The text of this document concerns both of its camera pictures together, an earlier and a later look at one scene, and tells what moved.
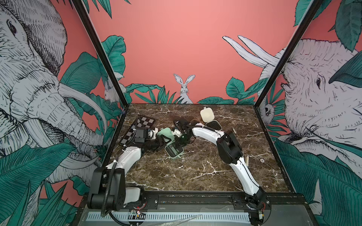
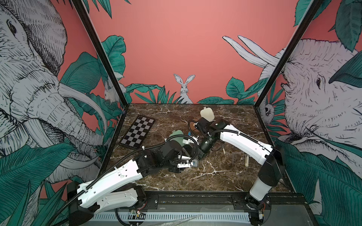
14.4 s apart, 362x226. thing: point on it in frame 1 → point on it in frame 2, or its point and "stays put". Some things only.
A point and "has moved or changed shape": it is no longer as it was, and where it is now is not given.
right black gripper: x=177 y=140 → x=201 y=154
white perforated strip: x=178 y=216 stays put
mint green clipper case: x=171 y=149 has moved or changed shape
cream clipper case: x=207 y=115 stays put
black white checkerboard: x=140 y=121 stays put
